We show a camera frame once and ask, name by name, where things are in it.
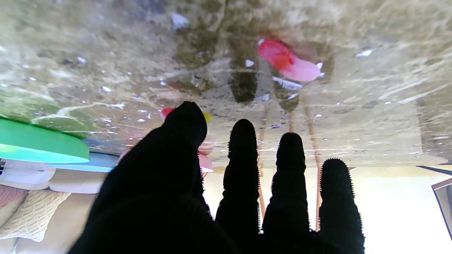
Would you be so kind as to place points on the blue square plastic dish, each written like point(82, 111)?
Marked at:
point(95, 164)

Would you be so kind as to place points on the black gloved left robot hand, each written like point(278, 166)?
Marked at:
point(159, 197)

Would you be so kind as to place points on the pink square plastic dish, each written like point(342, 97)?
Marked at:
point(205, 163)

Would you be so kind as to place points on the small red candy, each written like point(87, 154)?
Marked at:
point(282, 58)

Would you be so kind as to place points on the green square plastic dish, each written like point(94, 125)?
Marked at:
point(39, 144)

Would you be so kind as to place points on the pink cushion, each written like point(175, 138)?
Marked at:
point(10, 195)

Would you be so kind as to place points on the beige sofa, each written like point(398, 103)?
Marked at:
point(63, 218)

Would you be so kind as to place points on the small orange candy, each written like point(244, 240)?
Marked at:
point(208, 117)

